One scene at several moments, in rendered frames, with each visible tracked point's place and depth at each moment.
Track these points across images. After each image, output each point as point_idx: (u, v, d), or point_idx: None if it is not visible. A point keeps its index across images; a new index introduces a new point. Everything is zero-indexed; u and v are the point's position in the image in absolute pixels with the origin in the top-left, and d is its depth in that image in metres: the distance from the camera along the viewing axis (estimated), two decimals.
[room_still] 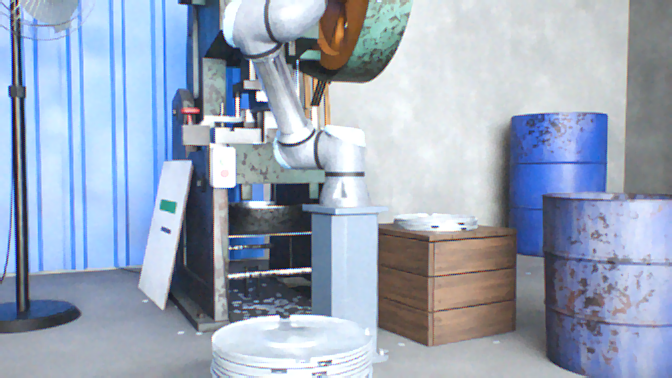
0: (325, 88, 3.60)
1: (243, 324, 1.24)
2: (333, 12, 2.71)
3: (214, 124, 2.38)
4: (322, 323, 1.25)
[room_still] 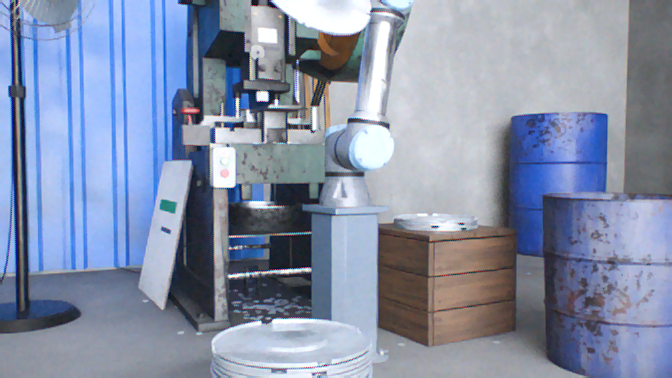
0: (325, 88, 3.60)
1: None
2: None
3: (214, 124, 2.38)
4: None
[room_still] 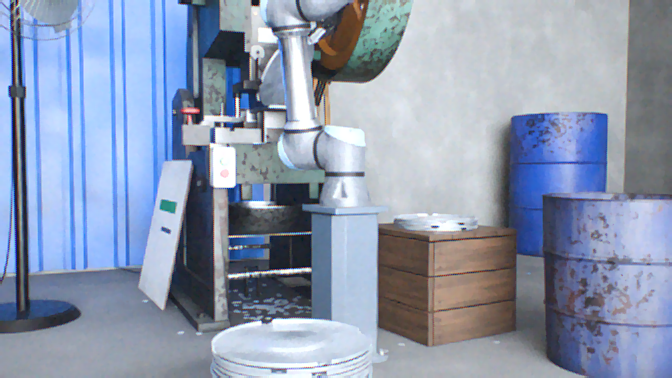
0: (325, 88, 3.60)
1: (310, 39, 2.22)
2: (347, 16, 2.59)
3: (214, 124, 2.38)
4: None
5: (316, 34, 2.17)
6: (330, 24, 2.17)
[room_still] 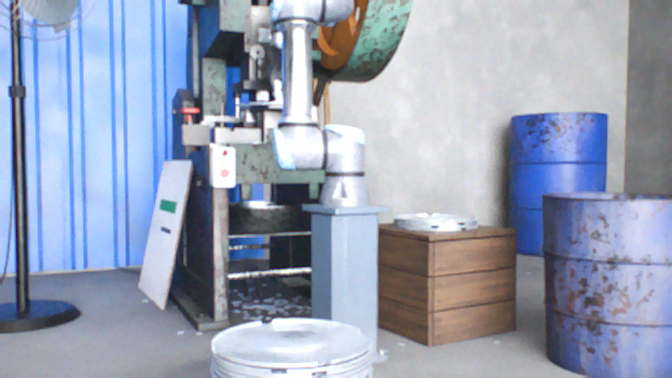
0: (325, 88, 3.60)
1: (313, 107, 2.32)
2: None
3: (214, 124, 2.38)
4: None
5: (273, 89, 2.27)
6: (272, 72, 2.25)
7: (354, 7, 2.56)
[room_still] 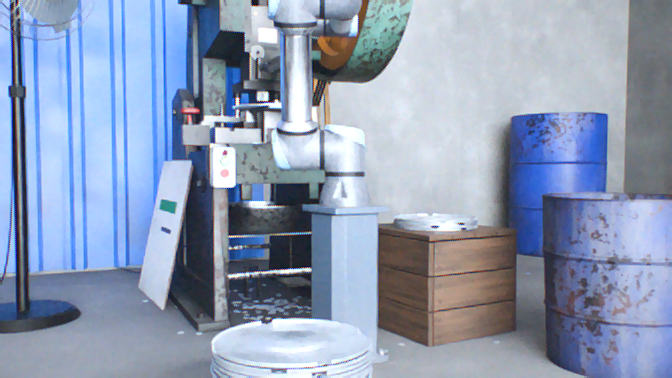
0: (325, 88, 3.60)
1: None
2: None
3: (214, 124, 2.38)
4: (260, 106, 2.25)
5: None
6: None
7: None
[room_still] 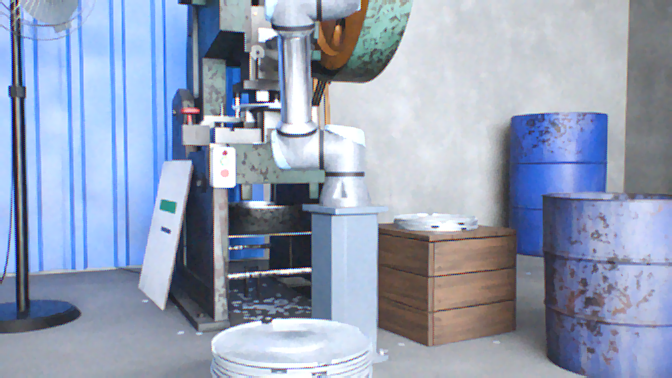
0: (325, 88, 3.60)
1: None
2: None
3: (214, 124, 2.38)
4: None
5: None
6: None
7: None
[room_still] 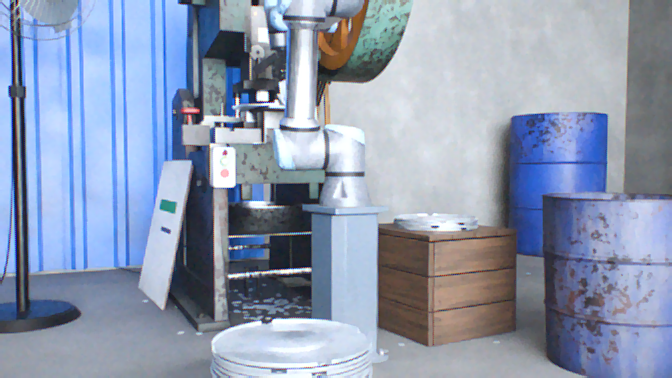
0: (325, 88, 3.60)
1: None
2: None
3: (214, 124, 2.38)
4: None
5: None
6: None
7: None
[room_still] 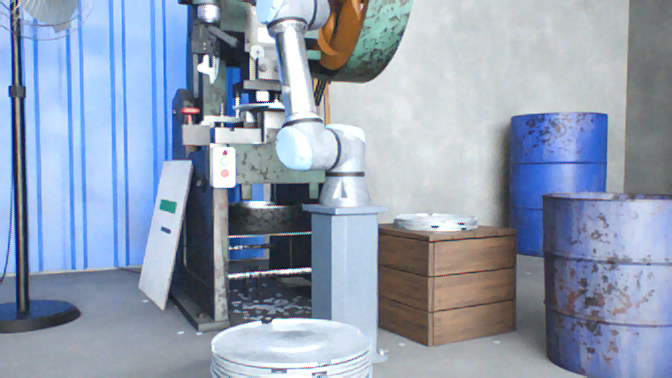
0: (325, 88, 3.60)
1: (241, 110, 2.44)
2: None
3: (214, 124, 2.38)
4: None
5: (203, 64, 2.15)
6: (207, 47, 2.13)
7: None
